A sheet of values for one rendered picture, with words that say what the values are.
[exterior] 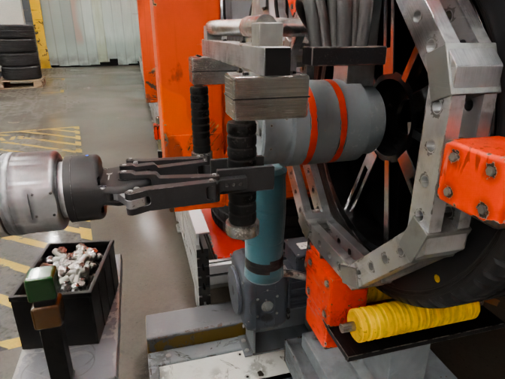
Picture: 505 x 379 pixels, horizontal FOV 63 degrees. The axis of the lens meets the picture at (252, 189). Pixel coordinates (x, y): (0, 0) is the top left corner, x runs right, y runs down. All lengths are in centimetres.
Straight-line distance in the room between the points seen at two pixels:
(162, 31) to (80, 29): 1243
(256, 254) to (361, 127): 36
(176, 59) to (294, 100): 63
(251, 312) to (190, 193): 72
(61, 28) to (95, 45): 93
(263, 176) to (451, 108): 22
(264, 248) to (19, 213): 52
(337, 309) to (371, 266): 18
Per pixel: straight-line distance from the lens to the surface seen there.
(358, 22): 51
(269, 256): 88
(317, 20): 49
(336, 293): 81
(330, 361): 113
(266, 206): 82
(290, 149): 65
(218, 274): 142
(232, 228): 52
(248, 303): 112
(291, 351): 123
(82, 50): 1349
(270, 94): 47
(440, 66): 51
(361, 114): 68
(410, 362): 104
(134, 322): 164
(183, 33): 108
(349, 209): 92
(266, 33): 47
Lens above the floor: 100
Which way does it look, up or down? 21 degrees down
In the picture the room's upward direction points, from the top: straight up
